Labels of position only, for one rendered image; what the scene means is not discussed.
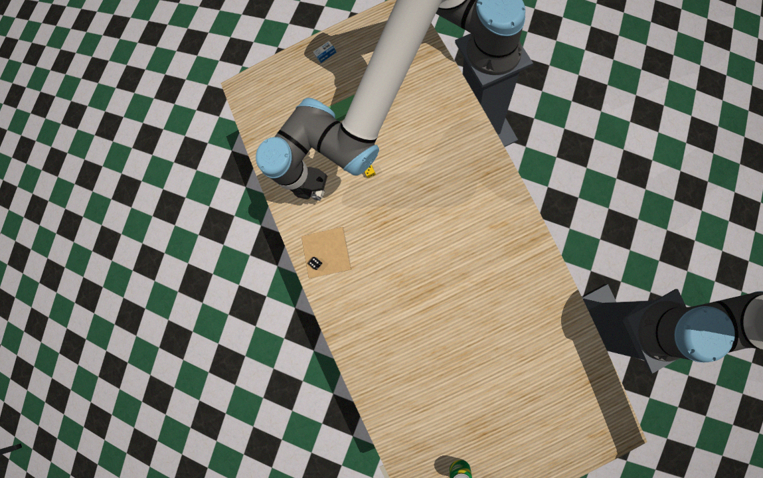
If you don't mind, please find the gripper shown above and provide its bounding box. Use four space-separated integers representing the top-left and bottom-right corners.
292 167 327 200

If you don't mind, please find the tan mat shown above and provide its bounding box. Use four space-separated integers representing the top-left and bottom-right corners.
301 228 352 279

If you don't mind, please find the wooden table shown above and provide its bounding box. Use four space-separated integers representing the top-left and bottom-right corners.
220 0 647 478

